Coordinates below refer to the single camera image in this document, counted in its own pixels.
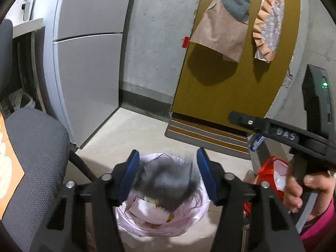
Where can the white refrigerator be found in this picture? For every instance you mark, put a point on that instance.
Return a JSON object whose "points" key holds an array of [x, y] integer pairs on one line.
{"points": [[86, 65]]}

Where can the small red door latch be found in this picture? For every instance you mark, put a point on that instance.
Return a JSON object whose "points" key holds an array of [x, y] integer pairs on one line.
{"points": [[185, 42]]}

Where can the blue and white bottle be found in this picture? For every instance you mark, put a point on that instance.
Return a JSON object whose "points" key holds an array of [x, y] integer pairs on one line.
{"points": [[256, 143]]}

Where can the grey fabric chair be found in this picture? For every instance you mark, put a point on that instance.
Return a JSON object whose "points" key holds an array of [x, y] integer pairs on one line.
{"points": [[34, 149]]}

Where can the pink frilled apron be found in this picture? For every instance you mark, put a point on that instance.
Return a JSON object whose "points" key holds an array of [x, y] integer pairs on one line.
{"points": [[270, 26]]}

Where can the brown hanging paper bag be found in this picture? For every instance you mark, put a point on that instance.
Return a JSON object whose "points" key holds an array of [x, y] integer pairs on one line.
{"points": [[218, 34]]}

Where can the white kitchen appliance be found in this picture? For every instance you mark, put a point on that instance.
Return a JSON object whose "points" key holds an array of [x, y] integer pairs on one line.
{"points": [[26, 2]]}

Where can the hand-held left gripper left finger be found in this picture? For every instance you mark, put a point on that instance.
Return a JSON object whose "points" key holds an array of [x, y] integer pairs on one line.
{"points": [[130, 173]]}

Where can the white crumpled paper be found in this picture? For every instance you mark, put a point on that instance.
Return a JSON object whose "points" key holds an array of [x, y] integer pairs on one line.
{"points": [[147, 208]]}

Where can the red bag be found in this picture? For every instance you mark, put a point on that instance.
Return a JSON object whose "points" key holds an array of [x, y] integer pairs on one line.
{"points": [[270, 168]]}

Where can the person's right hand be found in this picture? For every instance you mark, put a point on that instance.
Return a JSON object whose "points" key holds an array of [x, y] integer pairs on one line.
{"points": [[292, 191]]}

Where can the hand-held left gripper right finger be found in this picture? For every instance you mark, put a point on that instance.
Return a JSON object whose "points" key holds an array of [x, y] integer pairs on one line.
{"points": [[207, 173]]}

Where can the grey cleaning cloth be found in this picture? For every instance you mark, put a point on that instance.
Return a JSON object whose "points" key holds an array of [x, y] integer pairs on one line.
{"points": [[168, 178]]}

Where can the brown striped doormat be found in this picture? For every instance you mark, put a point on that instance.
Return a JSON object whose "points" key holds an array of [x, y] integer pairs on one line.
{"points": [[204, 136]]}

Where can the person's right forearm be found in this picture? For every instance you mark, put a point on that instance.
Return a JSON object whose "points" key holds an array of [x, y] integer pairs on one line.
{"points": [[323, 225]]}

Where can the olive yellow door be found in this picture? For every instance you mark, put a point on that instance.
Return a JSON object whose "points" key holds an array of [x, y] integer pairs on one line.
{"points": [[223, 89]]}

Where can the grey hanging fabric piece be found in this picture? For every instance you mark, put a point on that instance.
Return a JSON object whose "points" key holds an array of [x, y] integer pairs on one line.
{"points": [[235, 2]]}

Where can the yellow striped dotted mat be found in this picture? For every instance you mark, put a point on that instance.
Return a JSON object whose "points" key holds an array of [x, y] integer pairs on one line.
{"points": [[10, 157]]}

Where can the pink plastic trash bag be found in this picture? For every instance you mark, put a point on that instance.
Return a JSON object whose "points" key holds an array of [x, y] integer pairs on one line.
{"points": [[183, 223]]}

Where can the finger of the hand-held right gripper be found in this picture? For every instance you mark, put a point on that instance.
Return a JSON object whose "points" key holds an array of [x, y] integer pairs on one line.
{"points": [[262, 127]]}

